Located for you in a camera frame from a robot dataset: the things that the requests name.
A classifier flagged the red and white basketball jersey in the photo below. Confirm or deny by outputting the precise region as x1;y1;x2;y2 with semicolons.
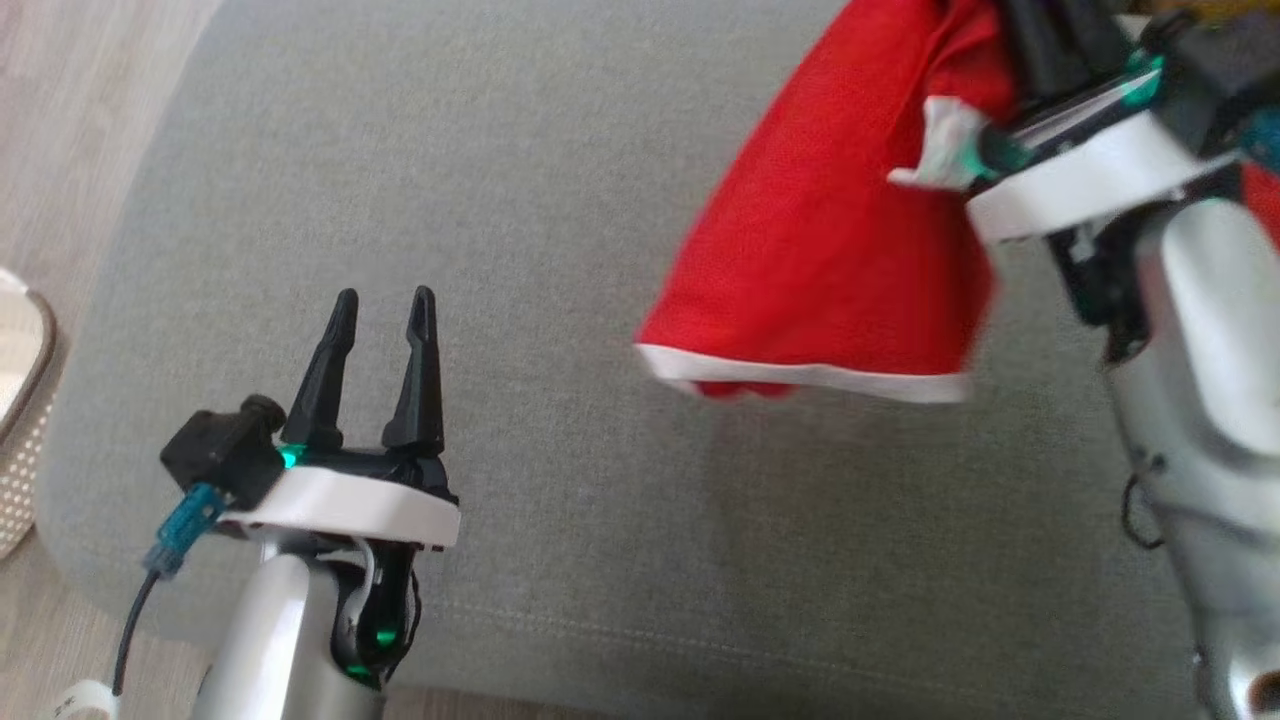
635;0;1280;406

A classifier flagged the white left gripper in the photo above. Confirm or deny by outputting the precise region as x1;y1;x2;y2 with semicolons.
215;285;463;551

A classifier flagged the white perforated laundry basket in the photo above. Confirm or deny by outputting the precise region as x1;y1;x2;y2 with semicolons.
0;268;58;561

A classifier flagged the left camera cable blue plug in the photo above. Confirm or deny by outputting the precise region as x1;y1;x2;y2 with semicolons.
40;483;229;720

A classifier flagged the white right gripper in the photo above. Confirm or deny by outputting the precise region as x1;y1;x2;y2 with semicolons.
965;0;1241;246

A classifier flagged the grey sofa cushion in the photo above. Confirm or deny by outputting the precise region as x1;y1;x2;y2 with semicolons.
35;0;1280;720

